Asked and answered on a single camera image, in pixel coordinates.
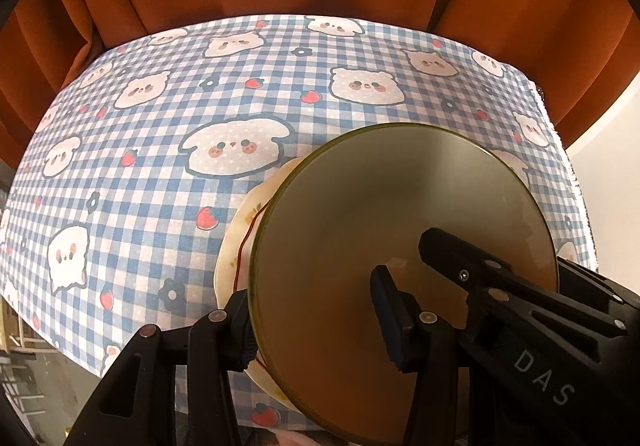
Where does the round yellow-flower deep plate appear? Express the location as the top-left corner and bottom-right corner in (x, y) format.
(212, 156), (304, 415)

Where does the floral bowl front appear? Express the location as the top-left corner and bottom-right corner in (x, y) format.
(248, 123), (558, 445)

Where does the small red-pattern white plate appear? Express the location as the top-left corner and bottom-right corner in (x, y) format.
(232, 206), (297, 411)

